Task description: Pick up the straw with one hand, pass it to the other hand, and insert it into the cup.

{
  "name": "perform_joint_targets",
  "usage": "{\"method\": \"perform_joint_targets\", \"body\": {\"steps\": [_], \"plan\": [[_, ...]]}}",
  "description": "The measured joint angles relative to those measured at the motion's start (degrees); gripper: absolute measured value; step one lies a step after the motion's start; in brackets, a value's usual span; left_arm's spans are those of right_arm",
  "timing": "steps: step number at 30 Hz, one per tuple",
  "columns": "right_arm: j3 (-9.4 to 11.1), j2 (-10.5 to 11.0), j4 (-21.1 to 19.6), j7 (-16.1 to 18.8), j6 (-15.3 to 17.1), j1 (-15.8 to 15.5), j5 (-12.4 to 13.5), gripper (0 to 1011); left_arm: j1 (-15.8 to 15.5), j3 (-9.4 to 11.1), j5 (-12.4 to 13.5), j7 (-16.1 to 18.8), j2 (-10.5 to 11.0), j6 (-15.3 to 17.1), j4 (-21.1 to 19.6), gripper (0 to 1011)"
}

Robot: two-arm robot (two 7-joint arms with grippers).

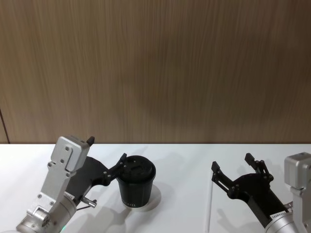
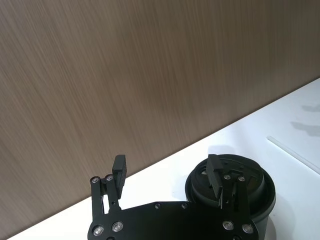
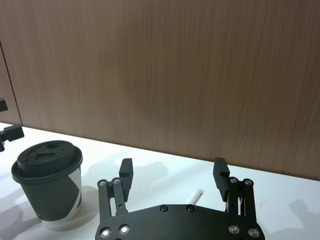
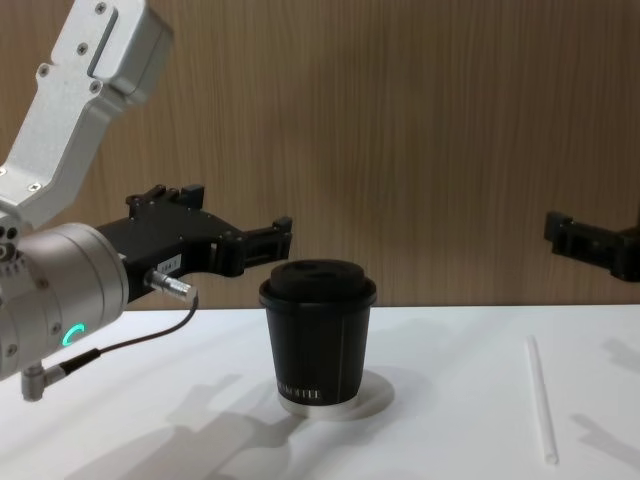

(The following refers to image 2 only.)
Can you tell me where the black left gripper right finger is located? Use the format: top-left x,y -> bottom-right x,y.
205,153 -> 251,222

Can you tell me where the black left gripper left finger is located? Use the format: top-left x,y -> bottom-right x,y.
90,154 -> 129,224

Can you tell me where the black plastic cup lid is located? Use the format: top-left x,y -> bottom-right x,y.
184,153 -> 276,219

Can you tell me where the clear plastic straw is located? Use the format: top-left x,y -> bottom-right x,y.
266,135 -> 320,174

